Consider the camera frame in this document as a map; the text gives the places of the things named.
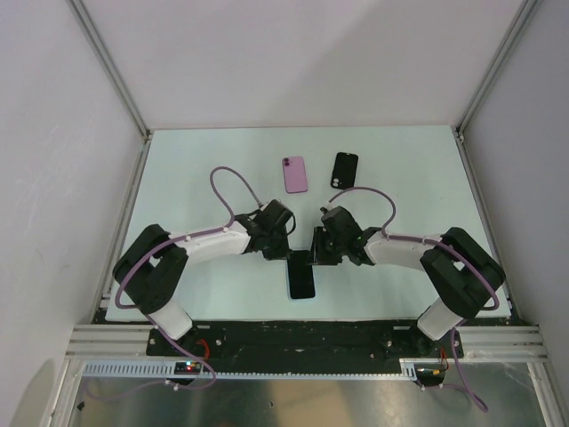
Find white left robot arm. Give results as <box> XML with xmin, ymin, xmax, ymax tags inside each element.
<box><xmin>112</xmin><ymin>199</ymin><xmax>296</xmax><ymax>355</ymax></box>

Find aluminium front frame rail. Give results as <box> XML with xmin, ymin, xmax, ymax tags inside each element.
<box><xmin>66</xmin><ymin>325</ymin><xmax>151</xmax><ymax>359</ymax></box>

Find black phone case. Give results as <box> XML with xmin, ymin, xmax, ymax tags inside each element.
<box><xmin>330</xmin><ymin>152</ymin><xmax>359</xmax><ymax>190</ymax></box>

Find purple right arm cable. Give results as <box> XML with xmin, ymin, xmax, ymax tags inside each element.
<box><xmin>322</xmin><ymin>186</ymin><xmax>501</xmax><ymax>413</ymax></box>

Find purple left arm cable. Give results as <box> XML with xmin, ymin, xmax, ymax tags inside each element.
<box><xmin>82</xmin><ymin>166</ymin><xmax>268</xmax><ymax>401</ymax></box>

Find grey slotted cable duct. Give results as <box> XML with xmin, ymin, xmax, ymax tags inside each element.
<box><xmin>83</xmin><ymin>359</ymin><xmax>416</xmax><ymax>381</ymax></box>

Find light blue phone case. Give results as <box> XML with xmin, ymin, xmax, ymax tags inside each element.
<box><xmin>289</xmin><ymin>296</ymin><xmax>316</xmax><ymax>303</ymax></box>

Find left aluminium frame post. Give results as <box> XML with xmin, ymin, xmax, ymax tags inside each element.
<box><xmin>66</xmin><ymin>0</ymin><xmax>152</xmax><ymax>139</ymax></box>

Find right controller board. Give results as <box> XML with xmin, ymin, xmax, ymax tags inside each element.
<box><xmin>415</xmin><ymin>367</ymin><xmax>446</xmax><ymax>388</ymax></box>

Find right aluminium frame post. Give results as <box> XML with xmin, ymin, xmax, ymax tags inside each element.
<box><xmin>455</xmin><ymin>0</ymin><xmax>542</xmax><ymax>141</ymax></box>

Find controller board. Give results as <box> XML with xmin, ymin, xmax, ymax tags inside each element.
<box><xmin>415</xmin><ymin>367</ymin><xmax>446</xmax><ymax>388</ymax></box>
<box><xmin>174</xmin><ymin>361</ymin><xmax>203</xmax><ymax>375</ymax></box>

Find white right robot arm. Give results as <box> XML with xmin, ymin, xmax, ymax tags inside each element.
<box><xmin>310</xmin><ymin>205</ymin><xmax>506</xmax><ymax>357</ymax></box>

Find left controller board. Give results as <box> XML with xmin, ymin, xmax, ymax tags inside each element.
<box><xmin>174</xmin><ymin>361</ymin><xmax>203</xmax><ymax>375</ymax></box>

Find aluminium frame post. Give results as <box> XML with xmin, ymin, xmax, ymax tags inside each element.
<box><xmin>66</xmin><ymin>0</ymin><xmax>152</xmax><ymax>139</ymax></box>
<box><xmin>455</xmin><ymin>0</ymin><xmax>542</xmax><ymax>141</ymax></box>

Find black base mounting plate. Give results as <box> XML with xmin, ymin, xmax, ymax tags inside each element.
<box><xmin>91</xmin><ymin>318</ymin><xmax>490</xmax><ymax>375</ymax></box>

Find teal smartphone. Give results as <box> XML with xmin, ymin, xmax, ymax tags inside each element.
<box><xmin>287</xmin><ymin>250</ymin><xmax>316</xmax><ymax>298</ymax></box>

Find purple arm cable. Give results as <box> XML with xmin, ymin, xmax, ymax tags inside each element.
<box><xmin>82</xmin><ymin>166</ymin><xmax>268</xmax><ymax>401</ymax></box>
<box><xmin>322</xmin><ymin>186</ymin><xmax>501</xmax><ymax>413</ymax></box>

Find pink smartphone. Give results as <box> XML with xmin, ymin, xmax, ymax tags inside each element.
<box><xmin>282</xmin><ymin>156</ymin><xmax>309</xmax><ymax>194</ymax></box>

